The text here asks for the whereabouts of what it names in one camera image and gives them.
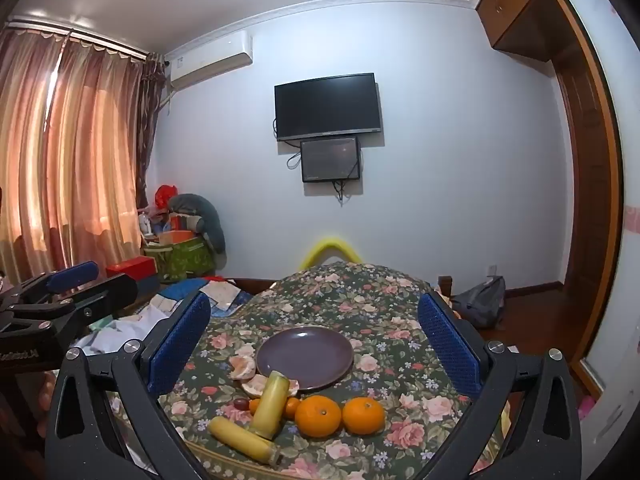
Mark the grey plush toy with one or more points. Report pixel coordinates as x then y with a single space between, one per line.
200 210

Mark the wooden bed post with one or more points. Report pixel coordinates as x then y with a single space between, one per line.
444 287

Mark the purple round plate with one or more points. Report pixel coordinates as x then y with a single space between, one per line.
305 355

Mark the yellow sugarcane piece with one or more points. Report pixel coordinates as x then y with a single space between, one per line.
270 402
242 440

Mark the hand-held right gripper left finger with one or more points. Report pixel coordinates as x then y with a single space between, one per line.
182 340

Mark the red plastic bag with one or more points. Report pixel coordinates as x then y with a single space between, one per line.
165 195

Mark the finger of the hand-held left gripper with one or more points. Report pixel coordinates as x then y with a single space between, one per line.
110 292
72 275

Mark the pink curtain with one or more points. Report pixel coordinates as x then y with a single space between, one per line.
70 150

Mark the green storage box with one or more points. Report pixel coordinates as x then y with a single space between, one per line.
185 260

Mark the blue patchwork quilt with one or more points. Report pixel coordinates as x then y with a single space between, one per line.
220 297

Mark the dark red date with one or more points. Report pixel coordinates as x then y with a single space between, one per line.
241 403

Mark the white cloth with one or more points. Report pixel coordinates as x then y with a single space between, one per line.
125 330

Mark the red box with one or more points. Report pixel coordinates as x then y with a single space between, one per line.
131 266

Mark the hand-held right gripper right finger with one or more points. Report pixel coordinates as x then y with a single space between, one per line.
445 340

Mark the grey bag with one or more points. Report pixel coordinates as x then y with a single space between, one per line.
480 302

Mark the green floral blanket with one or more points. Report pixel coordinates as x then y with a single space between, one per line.
390 300

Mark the pomelo half with rind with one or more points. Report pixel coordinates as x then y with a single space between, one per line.
256 385

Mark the small black wall monitor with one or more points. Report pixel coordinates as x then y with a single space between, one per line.
330 159

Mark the small tangerine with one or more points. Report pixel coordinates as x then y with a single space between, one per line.
292 407
255 405

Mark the white air conditioner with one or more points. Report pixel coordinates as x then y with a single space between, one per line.
210 60

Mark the black wall television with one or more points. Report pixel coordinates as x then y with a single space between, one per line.
327 106

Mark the white wall socket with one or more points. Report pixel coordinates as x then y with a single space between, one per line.
492 270

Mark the large orange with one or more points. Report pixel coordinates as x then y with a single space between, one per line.
317 417
363 416

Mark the yellow curved pad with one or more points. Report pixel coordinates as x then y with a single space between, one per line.
330 247

